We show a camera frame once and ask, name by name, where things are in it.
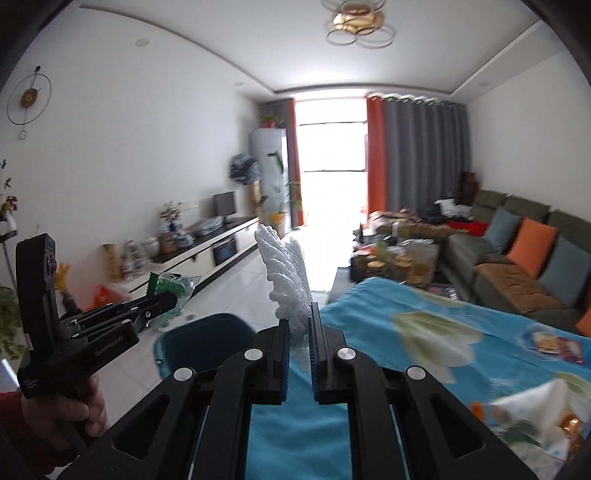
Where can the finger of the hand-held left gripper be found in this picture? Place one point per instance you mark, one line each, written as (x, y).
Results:
(111, 310)
(159, 308)

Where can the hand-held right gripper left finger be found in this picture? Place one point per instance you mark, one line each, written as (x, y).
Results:
(285, 364)

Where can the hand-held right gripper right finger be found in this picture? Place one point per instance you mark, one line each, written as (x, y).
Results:
(315, 364)

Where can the green plastic wrapper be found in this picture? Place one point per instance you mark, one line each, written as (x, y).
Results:
(171, 284)

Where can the teal plastic bin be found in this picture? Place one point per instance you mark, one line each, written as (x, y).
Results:
(203, 337)

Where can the white foam fruit net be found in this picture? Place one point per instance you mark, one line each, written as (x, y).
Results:
(281, 263)

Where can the white tissue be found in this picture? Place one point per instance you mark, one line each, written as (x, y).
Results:
(540, 406)

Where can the gold foil wrapper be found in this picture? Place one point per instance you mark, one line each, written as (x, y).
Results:
(572, 429)

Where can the person's left hand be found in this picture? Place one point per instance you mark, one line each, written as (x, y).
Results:
(51, 415)

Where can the orange plastic bag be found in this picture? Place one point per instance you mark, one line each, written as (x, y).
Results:
(99, 297)

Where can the green leafy houseplant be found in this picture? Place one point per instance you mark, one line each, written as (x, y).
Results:
(9, 318)

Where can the yellow carton box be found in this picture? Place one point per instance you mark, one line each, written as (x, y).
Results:
(112, 263)

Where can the clear bag of snacks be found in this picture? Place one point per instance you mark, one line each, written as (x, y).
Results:
(136, 261)

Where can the white ceramic jar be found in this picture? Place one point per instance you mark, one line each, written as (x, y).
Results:
(151, 247)

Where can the small brown box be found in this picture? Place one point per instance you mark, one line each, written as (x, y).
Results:
(168, 243)

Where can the white tv cabinet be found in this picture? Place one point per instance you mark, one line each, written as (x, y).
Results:
(203, 251)

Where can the blue and white jar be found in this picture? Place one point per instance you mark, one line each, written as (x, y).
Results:
(185, 241)

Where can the blue vase with branches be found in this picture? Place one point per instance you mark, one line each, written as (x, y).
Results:
(171, 214)

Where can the clear plastic bag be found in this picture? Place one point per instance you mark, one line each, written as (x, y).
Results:
(207, 227)

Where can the flower arrangement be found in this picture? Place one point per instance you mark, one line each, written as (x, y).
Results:
(7, 198)

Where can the black monitor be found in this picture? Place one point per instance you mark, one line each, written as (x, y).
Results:
(224, 205)

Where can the cluttered coffee table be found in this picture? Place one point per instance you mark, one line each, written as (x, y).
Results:
(397, 263)

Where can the tall potted plant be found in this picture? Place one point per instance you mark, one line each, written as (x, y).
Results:
(281, 203)

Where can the covered standing fan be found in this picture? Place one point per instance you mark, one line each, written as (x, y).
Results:
(244, 168)

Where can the white standing air conditioner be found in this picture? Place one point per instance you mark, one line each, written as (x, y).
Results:
(270, 157)

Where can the green sofa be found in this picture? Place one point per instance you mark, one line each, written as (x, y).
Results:
(489, 272)

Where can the orange curtain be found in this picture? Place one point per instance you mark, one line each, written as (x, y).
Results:
(296, 166)
(376, 157)

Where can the red cloth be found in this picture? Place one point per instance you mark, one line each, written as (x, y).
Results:
(466, 227)

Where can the small potted plant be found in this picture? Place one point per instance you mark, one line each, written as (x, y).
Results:
(271, 120)

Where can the grey curtain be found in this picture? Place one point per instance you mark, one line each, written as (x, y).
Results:
(277, 113)
(425, 157)

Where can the blue cushion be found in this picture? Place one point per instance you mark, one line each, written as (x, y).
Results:
(503, 228)

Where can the dark wooden cabinet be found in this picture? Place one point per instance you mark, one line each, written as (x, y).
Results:
(470, 187)

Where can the clear snack packet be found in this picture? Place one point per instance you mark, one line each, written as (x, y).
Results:
(554, 346)

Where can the orange cushion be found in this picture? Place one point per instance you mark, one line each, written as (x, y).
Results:
(585, 323)
(531, 247)

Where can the grey-blue cushion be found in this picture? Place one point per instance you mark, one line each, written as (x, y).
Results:
(568, 272)

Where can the round wall clock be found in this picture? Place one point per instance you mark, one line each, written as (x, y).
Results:
(28, 97)

